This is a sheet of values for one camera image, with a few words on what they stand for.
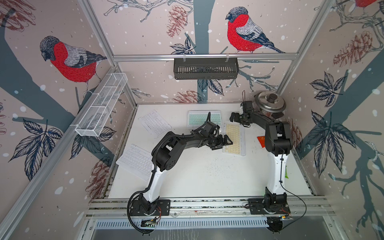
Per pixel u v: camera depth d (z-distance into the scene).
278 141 0.60
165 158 0.53
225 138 0.86
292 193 0.65
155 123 1.09
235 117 1.00
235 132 1.03
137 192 0.67
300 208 0.70
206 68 1.04
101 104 0.79
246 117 0.84
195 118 1.07
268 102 0.97
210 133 0.80
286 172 0.84
